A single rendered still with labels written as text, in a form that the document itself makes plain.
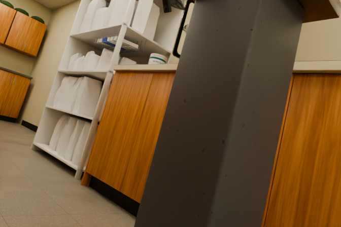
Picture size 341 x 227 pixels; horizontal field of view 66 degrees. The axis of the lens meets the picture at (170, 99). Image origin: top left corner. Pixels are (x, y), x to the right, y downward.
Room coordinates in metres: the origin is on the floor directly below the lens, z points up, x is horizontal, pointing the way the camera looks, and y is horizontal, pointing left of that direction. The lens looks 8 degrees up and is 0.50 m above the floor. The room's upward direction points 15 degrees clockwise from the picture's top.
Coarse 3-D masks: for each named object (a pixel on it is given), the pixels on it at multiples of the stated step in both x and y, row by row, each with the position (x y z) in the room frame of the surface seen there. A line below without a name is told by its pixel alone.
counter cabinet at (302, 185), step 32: (128, 96) 1.84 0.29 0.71; (160, 96) 1.61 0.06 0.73; (288, 96) 1.06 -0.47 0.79; (320, 96) 0.97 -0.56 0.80; (128, 128) 1.77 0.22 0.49; (288, 128) 1.04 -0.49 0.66; (320, 128) 0.96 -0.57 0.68; (96, 160) 1.95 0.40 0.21; (128, 160) 1.70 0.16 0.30; (288, 160) 1.02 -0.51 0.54; (320, 160) 0.95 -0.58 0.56; (128, 192) 1.64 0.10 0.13; (288, 192) 1.01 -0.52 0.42; (320, 192) 0.93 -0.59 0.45; (288, 224) 0.99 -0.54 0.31; (320, 224) 0.92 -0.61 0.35
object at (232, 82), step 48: (240, 0) 0.52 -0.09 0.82; (288, 0) 0.55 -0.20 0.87; (192, 48) 0.61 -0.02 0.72; (240, 48) 0.50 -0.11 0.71; (288, 48) 0.58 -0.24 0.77; (192, 96) 0.57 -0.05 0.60; (240, 96) 0.49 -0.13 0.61; (192, 144) 0.55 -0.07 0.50; (240, 144) 0.51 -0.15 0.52; (144, 192) 0.63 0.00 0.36; (192, 192) 0.52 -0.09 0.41; (240, 192) 0.54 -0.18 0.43
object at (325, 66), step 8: (136, 64) 1.81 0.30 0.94; (144, 64) 1.74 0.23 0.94; (152, 64) 1.68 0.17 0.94; (160, 64) 1.62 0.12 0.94; (168, 64) 1.57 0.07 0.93; (176, 64) 1.52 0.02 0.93; (296, 64) 1.02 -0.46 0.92; (304, 64) 1.00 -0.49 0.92; (312, 64) 0.98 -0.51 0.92; (320, 64) 0.96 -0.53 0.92; (328, 64) 0.94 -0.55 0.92; (336, 64) 0.92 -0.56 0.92; (296, 72) 1.05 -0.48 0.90; (304, 72) 1.03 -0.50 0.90; (312, 72) 1.00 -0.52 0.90; (320, 72) 0.98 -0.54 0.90; (328, 72) 0.96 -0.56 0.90; (336, 72) 0.94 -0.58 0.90
